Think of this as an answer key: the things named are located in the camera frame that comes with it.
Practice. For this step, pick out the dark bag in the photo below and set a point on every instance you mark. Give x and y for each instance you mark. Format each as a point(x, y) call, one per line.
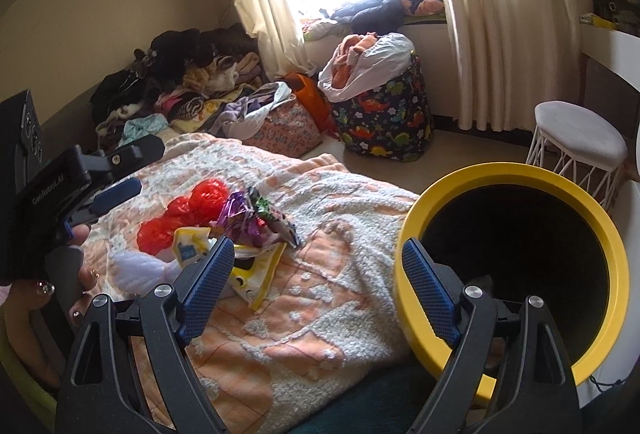
point(615, 6)

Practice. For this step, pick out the orange and white fleece blanket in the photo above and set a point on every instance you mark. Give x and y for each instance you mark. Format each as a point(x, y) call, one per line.
point(325, 224)

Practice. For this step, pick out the green dark snack wrapper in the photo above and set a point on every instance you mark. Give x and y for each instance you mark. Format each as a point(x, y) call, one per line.
point(277, 221)

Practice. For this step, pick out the light floral cloth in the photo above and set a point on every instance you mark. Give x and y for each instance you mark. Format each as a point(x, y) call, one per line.
point(320, 26)

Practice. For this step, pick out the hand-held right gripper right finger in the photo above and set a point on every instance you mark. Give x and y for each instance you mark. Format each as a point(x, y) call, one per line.
point(430, 294)

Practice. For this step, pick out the orange cloth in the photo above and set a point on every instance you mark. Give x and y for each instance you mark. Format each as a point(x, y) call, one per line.
point(350, 49)

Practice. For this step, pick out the white plastic bag piece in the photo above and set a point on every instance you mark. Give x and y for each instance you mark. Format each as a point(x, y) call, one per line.
point(140, 271)

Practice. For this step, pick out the person's left forearm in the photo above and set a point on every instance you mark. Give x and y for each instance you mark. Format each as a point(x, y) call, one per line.
point(15, 389)

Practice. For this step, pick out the yellow flat box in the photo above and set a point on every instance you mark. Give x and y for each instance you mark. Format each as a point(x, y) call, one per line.
point(597, 20)

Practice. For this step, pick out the pink floral fabric bag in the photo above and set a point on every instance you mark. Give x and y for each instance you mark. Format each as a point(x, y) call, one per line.
point(290, 129)

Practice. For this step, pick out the white desk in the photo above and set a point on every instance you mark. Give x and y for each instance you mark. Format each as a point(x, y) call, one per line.
point(615, 49)

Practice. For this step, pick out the yellow round bin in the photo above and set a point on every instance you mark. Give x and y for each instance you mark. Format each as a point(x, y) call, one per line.
point(500, 174)

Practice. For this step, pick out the pile of clothes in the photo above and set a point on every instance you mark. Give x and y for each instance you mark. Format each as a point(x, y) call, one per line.
point(200, 84)

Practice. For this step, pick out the white stool grey cushion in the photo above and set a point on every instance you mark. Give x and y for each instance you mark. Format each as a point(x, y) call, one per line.
point(580, 129)

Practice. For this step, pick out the large purple foil wrapper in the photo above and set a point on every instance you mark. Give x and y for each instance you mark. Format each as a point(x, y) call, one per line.
point(237, 214)

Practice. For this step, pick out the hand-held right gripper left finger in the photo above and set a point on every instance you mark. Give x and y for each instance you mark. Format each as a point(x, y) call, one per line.
point(205, 284)

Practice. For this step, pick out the yellow snack packet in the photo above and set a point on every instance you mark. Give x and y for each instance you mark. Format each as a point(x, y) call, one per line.
point(255, 279)

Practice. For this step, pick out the orange bag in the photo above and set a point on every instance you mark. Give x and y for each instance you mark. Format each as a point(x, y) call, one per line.
point(312, 96)

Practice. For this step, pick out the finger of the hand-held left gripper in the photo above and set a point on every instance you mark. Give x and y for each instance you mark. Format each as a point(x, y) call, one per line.
point(145, 148)
point(117, 194)

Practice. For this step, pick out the teal cloth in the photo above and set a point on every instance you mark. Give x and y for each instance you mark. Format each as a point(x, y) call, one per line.
point(370, 404)

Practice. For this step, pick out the dark padded jacket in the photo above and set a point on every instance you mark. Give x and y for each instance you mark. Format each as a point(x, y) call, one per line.
point(370, 9)

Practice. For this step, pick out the white and purple cloth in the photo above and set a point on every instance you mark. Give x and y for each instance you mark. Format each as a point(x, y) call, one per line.
point(250, 109)

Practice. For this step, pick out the person's left hand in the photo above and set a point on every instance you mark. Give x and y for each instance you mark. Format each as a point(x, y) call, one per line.
point(87, 276)

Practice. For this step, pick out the dinosaur print laundry basket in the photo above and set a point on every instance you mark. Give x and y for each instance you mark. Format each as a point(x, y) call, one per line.
point(390, 124)

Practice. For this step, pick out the red plastic bag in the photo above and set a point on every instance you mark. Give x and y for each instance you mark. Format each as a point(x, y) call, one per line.
point(165, 229)

